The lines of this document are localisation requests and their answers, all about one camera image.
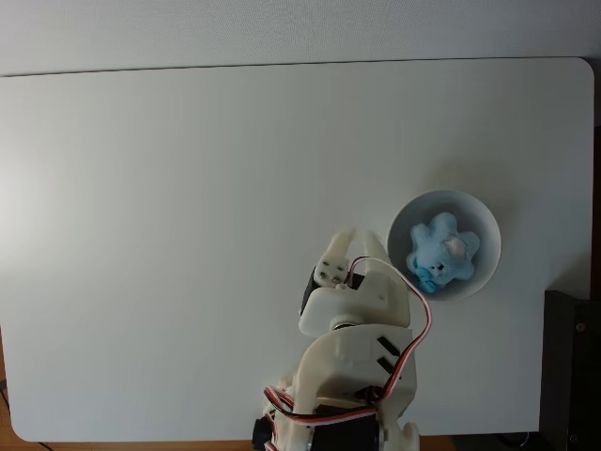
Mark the skyblue plush doll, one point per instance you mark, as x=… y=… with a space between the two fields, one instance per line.
x=443 y=253

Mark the white ceramic bowl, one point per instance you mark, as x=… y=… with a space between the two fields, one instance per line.
x=483 y=277

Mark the black table clamp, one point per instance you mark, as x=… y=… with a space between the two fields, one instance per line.
x=262 y=434

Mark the dark wooden cabinet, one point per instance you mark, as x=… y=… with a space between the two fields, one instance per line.
x=573 y=371

